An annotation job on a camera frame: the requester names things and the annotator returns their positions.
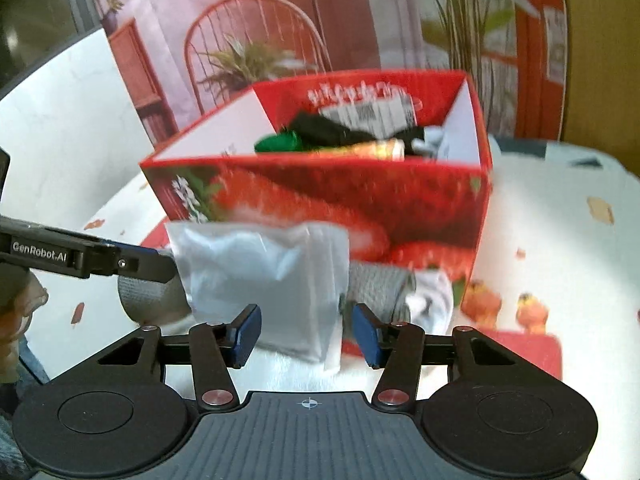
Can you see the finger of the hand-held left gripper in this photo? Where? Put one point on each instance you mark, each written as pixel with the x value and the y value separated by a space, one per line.
pixel 135 262

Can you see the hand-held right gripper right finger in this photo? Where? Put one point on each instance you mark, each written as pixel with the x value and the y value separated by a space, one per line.
pixel 366 335

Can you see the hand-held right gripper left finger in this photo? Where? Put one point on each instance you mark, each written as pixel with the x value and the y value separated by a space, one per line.
pixel 248 330

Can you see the white and grey cloth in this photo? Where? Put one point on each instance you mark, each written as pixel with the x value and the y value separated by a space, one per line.
pixel 260 280

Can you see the red strawberry print box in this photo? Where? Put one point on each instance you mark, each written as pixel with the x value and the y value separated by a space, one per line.
pixel 310 200

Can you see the orange floral cloth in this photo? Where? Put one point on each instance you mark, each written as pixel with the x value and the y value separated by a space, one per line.
pixel 367 150

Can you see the person's left hand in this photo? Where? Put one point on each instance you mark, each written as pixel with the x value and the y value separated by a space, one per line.
pixel 15 330

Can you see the grey rolled cloth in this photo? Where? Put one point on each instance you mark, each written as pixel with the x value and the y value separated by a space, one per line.
pixel 150 300

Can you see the grey knitted cloth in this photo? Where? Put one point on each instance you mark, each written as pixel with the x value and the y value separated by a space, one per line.
pixel 380 287

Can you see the green cloth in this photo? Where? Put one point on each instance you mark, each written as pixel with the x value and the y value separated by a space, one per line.
pixel 277 142

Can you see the white and grey sock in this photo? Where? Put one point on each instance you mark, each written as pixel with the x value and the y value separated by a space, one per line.
pixel 432 142

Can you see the black cloth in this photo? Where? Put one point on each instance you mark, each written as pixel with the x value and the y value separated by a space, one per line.
pixel 325 130

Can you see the dark window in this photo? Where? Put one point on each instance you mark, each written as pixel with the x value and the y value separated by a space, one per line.
pixel 30 15

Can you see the wall poster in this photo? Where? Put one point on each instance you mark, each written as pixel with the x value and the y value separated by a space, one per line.
pixel 310 20

